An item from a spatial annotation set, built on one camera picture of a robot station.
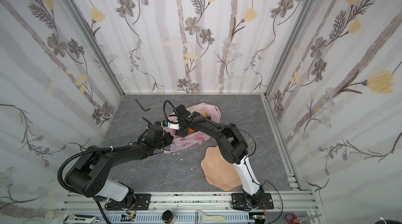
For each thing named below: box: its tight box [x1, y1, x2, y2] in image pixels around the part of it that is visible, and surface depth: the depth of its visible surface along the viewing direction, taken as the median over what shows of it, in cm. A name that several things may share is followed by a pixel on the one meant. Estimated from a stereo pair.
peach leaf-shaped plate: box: [201, 146, 242, 192], surface depth 82 cm
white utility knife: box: [62, 214, 100, 224], surface depth 70 cm
